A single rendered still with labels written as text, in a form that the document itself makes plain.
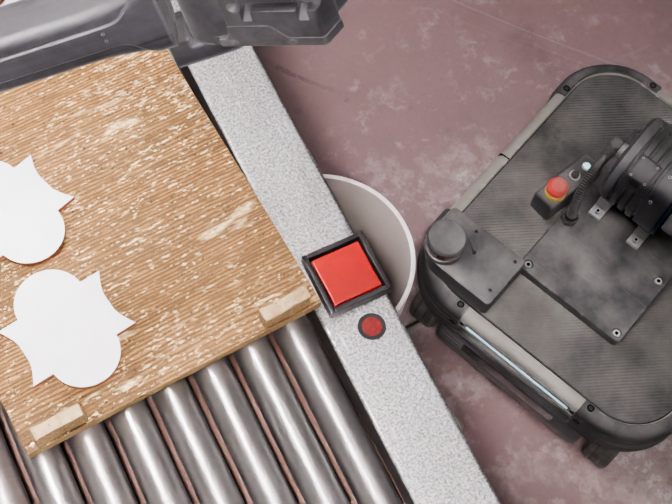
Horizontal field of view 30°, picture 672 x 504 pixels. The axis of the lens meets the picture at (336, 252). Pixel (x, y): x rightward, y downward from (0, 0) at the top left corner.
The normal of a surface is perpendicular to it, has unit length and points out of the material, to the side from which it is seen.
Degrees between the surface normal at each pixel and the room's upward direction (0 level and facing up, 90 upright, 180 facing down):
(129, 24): 71
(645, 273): 0
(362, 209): 87
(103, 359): 0
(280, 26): 79
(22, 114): 0
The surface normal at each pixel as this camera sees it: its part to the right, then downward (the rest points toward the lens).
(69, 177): 0.07, -0.40
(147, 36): 0.16, 0.73
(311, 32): -0.25, 0.79
